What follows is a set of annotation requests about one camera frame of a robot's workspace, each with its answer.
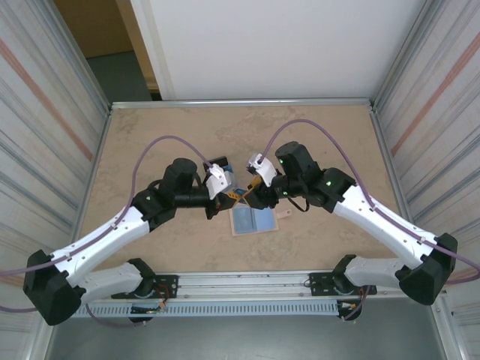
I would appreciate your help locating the beige leather wallet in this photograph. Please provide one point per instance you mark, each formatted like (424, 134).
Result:
(255, 221)

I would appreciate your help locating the black VIP card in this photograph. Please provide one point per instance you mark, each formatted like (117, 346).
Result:
(219, 161)

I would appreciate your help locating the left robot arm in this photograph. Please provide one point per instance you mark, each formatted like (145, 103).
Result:
(97, 240)

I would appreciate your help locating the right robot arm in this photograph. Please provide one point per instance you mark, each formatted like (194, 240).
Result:
(390, 225)

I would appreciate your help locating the clear acrylic card holder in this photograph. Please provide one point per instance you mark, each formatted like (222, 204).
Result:
(233, 183)

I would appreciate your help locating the blue VIP card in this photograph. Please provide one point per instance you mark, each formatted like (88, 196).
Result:
(230, 168)

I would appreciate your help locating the grey sheet metal shelf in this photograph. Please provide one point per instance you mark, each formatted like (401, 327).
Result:
(240, 337)

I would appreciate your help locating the brown wooden door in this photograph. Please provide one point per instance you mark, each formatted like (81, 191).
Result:
(97, 26)

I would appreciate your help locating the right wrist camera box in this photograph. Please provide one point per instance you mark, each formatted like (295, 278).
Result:
(264, 170)

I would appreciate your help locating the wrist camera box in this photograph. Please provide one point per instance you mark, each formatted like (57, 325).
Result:
(264, 170)
(219, 180)

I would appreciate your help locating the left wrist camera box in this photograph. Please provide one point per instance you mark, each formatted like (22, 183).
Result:
(219, 180)

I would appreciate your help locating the aluminium extrusion mounting rail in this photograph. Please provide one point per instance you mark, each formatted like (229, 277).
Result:
(243, 285)

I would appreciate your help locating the long aluminium table rail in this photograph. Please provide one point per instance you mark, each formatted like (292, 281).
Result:
(240, 103)

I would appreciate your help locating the aluminium table edge rail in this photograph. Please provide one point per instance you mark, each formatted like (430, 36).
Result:
(381, 137)
(103, 137)

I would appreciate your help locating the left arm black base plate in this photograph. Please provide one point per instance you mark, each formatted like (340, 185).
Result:
(168, 285)

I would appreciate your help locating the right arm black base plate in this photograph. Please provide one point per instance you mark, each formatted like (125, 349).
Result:
(318, 285)

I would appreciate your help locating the corrugated translucent enclosure panel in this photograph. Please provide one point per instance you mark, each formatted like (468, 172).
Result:
(37, 112)
(442, 112)

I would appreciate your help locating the aluminium corner post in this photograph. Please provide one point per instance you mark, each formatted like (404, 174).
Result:
(403, 56)
(80, 56)

